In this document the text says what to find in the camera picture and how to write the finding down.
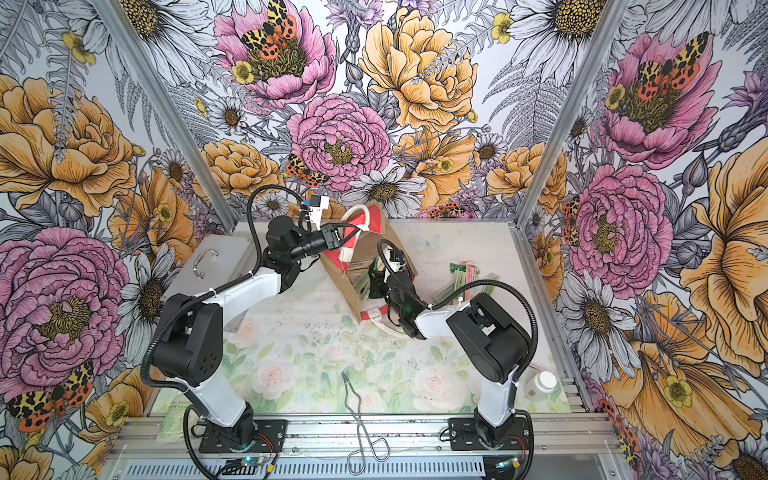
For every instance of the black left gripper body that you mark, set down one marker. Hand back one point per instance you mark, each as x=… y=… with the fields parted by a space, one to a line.
x=315 y=241

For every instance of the metal tongs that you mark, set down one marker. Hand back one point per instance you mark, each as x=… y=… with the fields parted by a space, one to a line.
x=378 y=447

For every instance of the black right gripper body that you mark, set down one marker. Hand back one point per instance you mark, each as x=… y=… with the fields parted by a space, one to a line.
x=381 y=289

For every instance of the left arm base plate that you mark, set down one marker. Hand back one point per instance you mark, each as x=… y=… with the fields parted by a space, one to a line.
x=254 y=436

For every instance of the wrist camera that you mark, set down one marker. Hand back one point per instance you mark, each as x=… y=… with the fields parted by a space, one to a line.
x=395 y=259
x=314 y=208

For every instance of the burlap tote bag red trim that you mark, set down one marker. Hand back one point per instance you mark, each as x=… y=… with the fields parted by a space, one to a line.
x=365 y=225

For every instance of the green patterned packet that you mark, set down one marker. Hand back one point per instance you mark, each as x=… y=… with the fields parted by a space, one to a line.
x=173 y=410

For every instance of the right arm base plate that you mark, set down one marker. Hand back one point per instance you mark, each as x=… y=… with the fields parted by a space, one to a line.
x=475 y=434

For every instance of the folding fans in bag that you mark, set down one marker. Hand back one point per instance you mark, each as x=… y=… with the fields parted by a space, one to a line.
x=363 y=282

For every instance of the aluminium front rail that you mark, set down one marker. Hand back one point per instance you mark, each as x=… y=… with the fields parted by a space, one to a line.
x=337 y=436

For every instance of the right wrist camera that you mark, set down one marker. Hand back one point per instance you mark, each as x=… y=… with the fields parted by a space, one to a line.
x=395 y=259

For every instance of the silver aluminium case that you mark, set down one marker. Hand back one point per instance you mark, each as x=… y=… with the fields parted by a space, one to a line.
x=217 y=260

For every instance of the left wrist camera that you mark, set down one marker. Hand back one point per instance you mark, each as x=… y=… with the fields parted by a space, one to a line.
x=314 y=208

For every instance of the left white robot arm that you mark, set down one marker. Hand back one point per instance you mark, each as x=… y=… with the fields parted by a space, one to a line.
x=186 y=351

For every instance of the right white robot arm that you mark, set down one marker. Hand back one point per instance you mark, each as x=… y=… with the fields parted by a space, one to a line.
x=496 y=344

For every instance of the white plastic bottle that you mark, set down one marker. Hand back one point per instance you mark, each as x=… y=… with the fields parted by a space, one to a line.
x=540 y=385

